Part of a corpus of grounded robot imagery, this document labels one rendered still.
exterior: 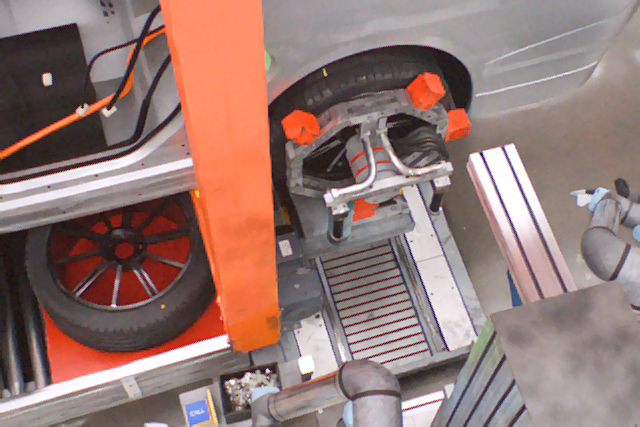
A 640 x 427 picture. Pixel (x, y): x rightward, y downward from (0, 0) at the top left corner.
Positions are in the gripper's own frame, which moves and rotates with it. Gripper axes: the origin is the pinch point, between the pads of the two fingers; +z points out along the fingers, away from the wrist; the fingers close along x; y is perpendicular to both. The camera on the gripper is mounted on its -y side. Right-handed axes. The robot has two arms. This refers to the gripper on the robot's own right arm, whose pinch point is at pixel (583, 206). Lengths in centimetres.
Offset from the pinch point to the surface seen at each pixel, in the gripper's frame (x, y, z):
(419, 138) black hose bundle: -55, 12, 19
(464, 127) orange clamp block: -38.1, -8.6, 25.4
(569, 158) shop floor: 47, -73, 69
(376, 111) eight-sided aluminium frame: -72, 14, 22
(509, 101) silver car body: -26.4, -30.4, 24.7
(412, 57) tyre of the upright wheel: -71, -9, 20
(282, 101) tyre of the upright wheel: -91, 20, 45
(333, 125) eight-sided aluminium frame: -78, 23, 30
